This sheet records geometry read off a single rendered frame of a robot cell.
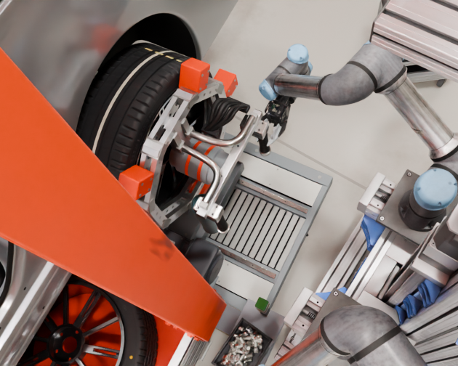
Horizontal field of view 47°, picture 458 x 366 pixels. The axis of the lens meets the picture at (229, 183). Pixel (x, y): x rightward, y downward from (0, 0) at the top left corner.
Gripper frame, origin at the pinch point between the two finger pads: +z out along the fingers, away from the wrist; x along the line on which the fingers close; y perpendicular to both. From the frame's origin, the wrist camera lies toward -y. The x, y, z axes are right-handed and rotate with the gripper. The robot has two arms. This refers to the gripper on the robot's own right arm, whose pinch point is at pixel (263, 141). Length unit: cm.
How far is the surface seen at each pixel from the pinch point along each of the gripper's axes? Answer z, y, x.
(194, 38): -27, 6, -43
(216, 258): 40, -45, -6
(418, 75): -93, -67, 37
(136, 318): 77, -33, -20
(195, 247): 40, -42, -16
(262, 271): 32, -75, 9
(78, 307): 86, -56, -55
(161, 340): 81, -56, -13
